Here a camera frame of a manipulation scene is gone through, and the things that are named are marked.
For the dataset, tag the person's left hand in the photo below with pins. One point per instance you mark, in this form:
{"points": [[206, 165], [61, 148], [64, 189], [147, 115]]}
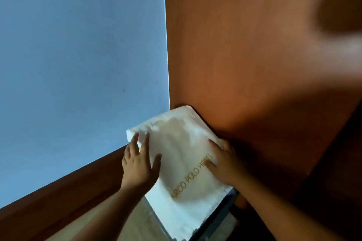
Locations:
{"points": [[138, 170]]}

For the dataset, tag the person's right hand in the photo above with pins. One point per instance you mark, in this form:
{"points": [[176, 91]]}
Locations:
{"points": [[229, 164]]}

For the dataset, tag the person's left little finger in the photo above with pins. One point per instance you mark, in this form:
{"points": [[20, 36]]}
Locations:
{"points": [[123, 163]]}

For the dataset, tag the person's left middle finger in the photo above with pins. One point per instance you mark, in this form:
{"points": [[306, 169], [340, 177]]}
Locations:
{"points": [[134, 144]]}

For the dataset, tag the person's right thumb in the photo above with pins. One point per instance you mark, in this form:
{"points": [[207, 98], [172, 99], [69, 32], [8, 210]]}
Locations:
{"points": [[210, 165]]}

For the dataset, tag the person's right middle finger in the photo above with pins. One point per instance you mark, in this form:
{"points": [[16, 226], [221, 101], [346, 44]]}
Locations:
{"points": [[225, 143]]}

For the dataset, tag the person's left thumb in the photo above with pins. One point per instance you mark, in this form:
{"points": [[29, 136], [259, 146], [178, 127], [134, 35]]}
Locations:
{"points": [[157, 164]]}

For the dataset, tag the white towel gold lettering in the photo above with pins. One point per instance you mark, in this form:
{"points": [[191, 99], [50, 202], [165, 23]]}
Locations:
{"points": [[181, 147]]}

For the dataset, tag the person's left forearm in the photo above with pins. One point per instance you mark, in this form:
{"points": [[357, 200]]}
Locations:
{"points": [[113, 215]]}

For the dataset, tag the person's right forearm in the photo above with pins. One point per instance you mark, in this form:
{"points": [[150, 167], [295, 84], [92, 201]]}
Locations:
{"points": [[277, 215]]}

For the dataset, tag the dark metal rack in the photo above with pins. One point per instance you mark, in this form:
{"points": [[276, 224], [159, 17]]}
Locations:
{"points": [[219, 216]]}

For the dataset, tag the brown wooden ledge board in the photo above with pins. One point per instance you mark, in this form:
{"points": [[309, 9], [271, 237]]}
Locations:
{"points": [[56, 198]]}

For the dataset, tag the brown wooden cabinet panel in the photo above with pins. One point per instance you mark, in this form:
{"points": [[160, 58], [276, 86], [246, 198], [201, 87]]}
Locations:
{"points": [[254, 65]]}

